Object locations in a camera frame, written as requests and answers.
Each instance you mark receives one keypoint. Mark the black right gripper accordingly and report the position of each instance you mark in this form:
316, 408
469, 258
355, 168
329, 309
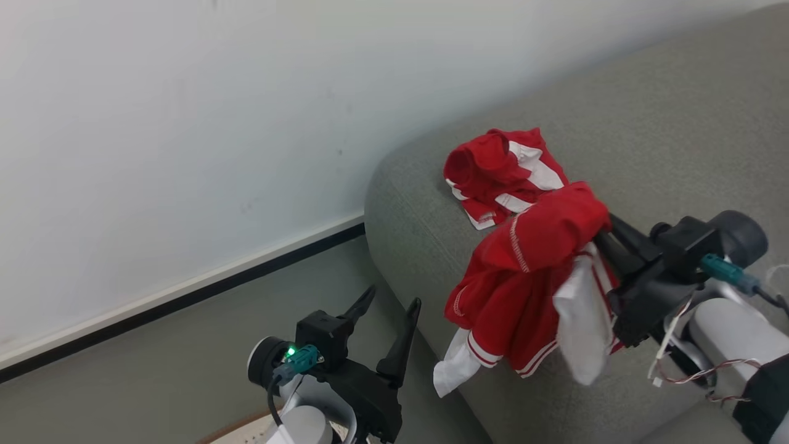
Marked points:
647, 302

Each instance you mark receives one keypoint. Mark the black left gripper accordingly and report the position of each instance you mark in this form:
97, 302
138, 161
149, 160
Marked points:
370, 398

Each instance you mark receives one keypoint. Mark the red white striped garment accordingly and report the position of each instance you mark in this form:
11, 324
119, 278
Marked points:
524, 290
487, 160

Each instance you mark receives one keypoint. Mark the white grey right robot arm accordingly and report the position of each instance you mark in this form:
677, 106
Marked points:
727, 333

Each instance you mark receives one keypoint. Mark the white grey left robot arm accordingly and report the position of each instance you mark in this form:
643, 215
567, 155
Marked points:
305, 428

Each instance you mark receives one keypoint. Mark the grey fabric sofa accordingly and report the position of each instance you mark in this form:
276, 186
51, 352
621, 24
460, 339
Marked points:
647, 123

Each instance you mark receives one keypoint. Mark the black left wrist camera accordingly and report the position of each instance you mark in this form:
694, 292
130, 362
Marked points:
323, 333

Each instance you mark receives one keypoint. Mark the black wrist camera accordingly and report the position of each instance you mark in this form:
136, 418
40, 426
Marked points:
323, 333
733, 234

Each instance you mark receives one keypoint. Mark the teal left camera connector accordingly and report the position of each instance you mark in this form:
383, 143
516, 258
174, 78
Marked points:
299, 361

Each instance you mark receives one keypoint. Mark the teal camera connector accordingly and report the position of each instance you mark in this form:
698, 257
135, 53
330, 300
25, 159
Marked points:
299, 361
727, 272

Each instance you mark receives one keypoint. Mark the teal right camera connector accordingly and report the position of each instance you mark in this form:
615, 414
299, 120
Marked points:
727, 272

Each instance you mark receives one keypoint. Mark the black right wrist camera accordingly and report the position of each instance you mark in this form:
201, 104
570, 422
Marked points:
733, 234

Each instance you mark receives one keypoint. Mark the black wall baseboard strip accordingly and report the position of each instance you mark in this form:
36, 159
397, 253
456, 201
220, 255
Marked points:
185, 299

